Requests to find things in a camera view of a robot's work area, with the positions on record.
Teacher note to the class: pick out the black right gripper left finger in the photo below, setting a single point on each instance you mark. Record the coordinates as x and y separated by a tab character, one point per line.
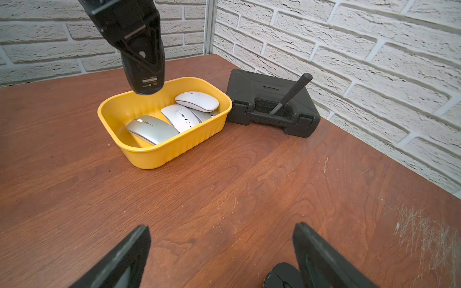
123	266

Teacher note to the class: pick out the black mouse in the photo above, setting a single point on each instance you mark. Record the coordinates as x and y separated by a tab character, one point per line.
145	73
283	275

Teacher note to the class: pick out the yellow plastic storage box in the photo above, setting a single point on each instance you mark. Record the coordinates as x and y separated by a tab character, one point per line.
118	111

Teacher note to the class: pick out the silver mouse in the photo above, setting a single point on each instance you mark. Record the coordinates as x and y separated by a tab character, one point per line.
203	116

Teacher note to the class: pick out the black plastic tool case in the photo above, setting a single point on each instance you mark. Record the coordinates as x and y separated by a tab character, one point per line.
272	101

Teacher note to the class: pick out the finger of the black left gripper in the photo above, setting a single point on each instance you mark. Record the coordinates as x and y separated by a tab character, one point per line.
131	26

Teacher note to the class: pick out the white mouse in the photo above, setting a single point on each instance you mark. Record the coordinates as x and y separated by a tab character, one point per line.
180	117
198	100
151	129

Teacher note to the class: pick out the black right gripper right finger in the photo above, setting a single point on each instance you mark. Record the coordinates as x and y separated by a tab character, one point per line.
321	266

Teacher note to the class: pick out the aluminium corner post left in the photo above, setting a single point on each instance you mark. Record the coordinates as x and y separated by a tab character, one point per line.
210	23

